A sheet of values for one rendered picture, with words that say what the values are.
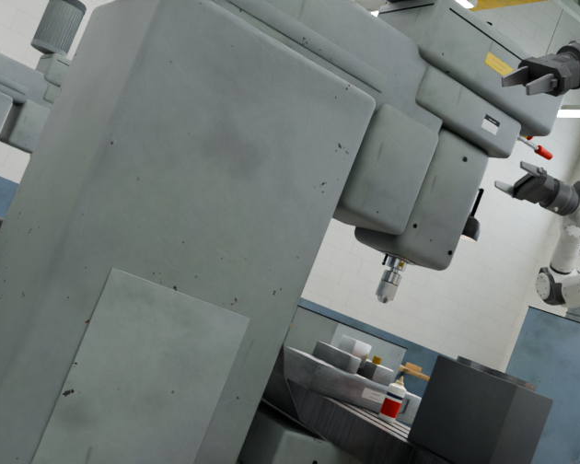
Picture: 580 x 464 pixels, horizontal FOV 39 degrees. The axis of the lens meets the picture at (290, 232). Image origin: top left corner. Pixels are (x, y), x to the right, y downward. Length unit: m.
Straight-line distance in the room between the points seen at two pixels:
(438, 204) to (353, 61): 0.42
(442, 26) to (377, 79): 0.21
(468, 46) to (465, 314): 9.41
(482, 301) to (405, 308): 1.30
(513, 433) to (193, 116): 0.85
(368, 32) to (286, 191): 0.44
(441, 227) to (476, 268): 9.26
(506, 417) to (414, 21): 0.92
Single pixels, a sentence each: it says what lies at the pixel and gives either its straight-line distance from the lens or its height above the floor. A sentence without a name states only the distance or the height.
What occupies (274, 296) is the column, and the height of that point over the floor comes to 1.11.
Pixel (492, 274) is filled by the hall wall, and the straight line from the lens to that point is 11.50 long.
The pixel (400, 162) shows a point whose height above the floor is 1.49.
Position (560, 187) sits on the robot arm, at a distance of 2.37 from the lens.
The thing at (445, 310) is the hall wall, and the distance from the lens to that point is 11.05.
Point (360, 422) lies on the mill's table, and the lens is 1.84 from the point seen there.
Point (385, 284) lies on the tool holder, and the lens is 2.05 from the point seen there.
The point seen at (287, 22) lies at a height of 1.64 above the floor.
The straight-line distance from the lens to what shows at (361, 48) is 1.85.
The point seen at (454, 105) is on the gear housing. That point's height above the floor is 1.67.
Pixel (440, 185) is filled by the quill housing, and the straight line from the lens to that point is 2.01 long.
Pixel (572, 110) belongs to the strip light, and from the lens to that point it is 10.06.
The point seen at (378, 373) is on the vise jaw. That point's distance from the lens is 2.07.
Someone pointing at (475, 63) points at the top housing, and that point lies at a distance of 2.02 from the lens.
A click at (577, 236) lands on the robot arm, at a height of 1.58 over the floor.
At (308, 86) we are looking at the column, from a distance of 1.63.
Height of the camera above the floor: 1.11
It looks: 4 degrees up
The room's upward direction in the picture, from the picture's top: 22 degrees clockwise
